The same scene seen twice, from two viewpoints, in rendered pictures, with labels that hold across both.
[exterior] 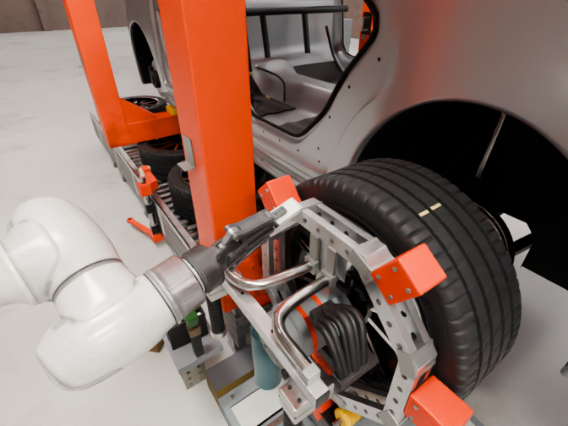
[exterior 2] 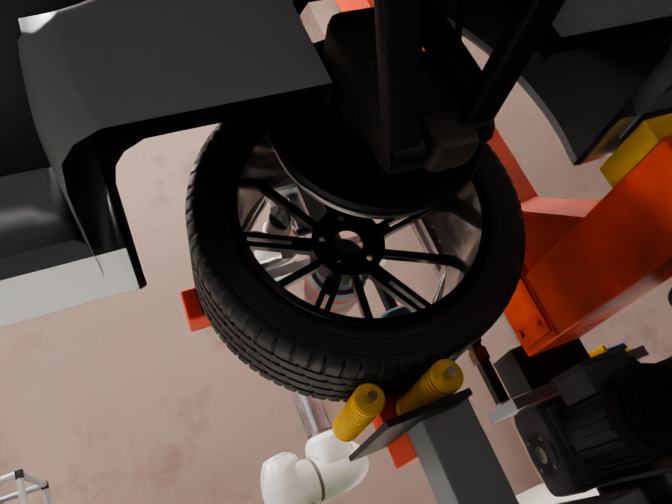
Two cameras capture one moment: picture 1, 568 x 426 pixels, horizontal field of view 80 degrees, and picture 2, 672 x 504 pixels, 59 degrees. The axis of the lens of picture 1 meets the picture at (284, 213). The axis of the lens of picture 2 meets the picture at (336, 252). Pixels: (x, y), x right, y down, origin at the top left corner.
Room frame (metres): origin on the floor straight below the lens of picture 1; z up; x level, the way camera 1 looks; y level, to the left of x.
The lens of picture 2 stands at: (0.95, -1.35, 0.35)
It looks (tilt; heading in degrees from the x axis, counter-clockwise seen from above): 22 degrees up; 106
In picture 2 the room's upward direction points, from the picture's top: 24 degrees counter-clockwise
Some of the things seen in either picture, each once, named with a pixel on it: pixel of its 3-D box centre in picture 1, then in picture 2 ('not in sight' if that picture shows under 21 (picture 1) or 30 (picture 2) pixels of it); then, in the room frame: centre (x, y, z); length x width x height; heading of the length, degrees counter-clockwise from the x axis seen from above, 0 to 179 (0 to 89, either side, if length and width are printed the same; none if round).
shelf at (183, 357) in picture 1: (179, 319); (567, 384); (0.89, 0.42, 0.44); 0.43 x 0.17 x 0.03; 35
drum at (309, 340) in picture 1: (305, 322); (334, 280); (0.55, -0.05, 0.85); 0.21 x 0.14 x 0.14; 125
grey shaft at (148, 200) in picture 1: (150, 210); not in sight; (1.90, 0.90, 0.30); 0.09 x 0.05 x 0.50; 35
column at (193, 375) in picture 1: (186, 348); not in sight; (0.91, 0.43, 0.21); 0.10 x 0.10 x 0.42; 35
